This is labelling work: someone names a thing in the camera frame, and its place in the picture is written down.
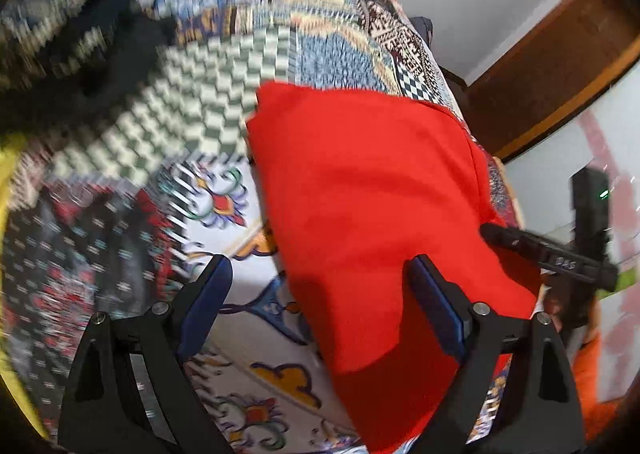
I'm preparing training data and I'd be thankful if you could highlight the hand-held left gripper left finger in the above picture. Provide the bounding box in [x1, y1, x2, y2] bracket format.
[57, 255, 236, 454]

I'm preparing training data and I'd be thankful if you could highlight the patchwork printed blanket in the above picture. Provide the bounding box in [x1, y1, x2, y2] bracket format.
[0, 0, 526, 454]

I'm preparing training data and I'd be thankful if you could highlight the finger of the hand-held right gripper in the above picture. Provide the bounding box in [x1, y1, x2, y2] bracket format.
[479, 223, 577, 279]

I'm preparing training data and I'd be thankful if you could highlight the wooden door frame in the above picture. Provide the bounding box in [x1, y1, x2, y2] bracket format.
[445, 0, 640, 165]

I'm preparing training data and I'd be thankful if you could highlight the red jacket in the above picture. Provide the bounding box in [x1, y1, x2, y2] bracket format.
[245, 81, 543, 454]

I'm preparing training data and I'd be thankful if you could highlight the dark patterned cloth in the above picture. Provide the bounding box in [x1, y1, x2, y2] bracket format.
[0, 0, 131, 89]

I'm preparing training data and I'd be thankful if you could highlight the yellow cloth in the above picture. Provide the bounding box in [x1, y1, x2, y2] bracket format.
[0, 134, 48, 440]

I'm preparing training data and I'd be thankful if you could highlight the grey-blue bag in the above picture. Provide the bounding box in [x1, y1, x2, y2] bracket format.
[414, 16, 435, 45]

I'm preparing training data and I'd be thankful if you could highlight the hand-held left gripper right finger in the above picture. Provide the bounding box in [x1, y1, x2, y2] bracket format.
[406, 255, 587, 454]

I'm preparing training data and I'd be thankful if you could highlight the black cloth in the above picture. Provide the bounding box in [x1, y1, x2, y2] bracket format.
[65, 0, 178, 99]

